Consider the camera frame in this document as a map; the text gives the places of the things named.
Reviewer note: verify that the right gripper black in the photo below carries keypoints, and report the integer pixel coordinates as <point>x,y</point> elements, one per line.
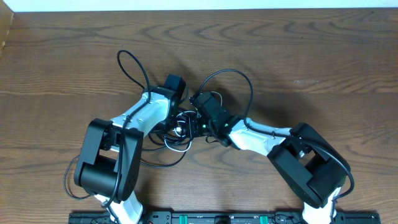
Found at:
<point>194,133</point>

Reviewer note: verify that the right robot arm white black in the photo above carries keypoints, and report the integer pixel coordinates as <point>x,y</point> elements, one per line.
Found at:
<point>310,166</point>

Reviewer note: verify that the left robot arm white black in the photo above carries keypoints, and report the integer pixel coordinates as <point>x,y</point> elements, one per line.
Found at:
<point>110,157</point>

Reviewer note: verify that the cardboard box side panel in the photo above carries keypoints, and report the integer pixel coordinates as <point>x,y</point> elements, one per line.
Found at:
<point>6,18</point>

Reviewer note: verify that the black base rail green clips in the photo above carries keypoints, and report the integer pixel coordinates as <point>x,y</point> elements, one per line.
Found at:
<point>250,218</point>

